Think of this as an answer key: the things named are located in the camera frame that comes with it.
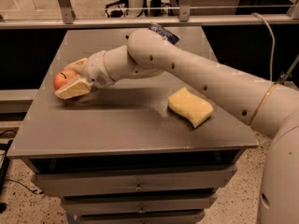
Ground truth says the grey drawer cabinet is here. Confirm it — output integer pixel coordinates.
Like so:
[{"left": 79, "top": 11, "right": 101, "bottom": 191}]
[{"left": 7, "top": 26, "right": 259, "bottom": 224}]

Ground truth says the black office chair base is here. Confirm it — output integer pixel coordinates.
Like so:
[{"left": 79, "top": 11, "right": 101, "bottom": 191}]
[{"left": 105, "top": 0, "right": 128, "bottom": 18}]

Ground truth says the metal railing frame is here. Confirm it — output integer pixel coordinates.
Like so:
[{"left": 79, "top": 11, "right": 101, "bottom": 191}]
[{"left": 0, "top": 0, "right": 298, "bottom": 29}]

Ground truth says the white cable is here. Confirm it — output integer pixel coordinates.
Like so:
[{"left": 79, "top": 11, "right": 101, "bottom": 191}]
[{"left": 251, "top": 12, "right": 277, "bottom": 82}]

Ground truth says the red apple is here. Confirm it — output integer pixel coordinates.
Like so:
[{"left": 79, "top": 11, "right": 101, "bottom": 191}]
[{"left": 53, "top": 69, "right": 78, "bottom": 90}]

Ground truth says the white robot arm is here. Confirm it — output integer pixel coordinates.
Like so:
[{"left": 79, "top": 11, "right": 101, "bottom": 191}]
[{"left": 53, "top": 28, "right": 299, "bottom": 224}]

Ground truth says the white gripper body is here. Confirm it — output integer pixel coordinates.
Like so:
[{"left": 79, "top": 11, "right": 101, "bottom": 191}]
[{"left": 83, "top": 50, "right": 115, "bottom": 88}]

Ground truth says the yellow wavy sponge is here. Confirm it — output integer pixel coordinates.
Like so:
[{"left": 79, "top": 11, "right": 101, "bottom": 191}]
[{"left": 168, "top": 87, "right": 214, "bottom": 128}]

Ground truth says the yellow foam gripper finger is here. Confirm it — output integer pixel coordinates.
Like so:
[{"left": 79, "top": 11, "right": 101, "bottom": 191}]
[
  {"left": 64, "top": 58, "right": 87, "bottom": 75},
  {"left": 55, "top": 77, "right": 93, "bottom": 100}
]

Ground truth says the blue snack bag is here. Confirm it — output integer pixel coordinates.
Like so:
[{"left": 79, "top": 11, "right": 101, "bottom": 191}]
[{"left": 149, "top": 23, "right": 179, "bottom": 45}]

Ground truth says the black floor cable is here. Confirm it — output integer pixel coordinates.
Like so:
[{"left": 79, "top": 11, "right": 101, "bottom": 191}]
[{"left": 0, "top": 129, "right": 45, "bottom": 196}]

